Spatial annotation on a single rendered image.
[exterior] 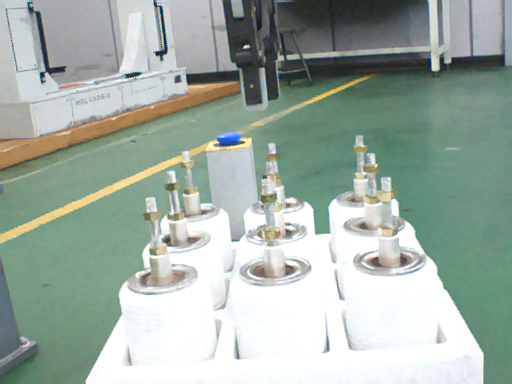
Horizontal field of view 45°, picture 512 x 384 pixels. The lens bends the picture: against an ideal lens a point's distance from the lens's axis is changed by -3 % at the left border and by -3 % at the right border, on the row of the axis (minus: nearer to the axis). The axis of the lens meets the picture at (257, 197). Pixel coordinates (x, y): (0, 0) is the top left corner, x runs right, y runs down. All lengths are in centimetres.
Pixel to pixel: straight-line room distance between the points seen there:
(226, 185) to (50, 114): 241
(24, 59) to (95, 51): 381
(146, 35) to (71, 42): 304
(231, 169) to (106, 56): 608
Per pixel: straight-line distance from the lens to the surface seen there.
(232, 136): 102
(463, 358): 64
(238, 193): 102
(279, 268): 65
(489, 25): 557
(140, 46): 432
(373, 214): 76
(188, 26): 645
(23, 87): 335
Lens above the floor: 50
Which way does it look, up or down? 15 degrees down
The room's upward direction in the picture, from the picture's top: 6 degrees counter-clockwise
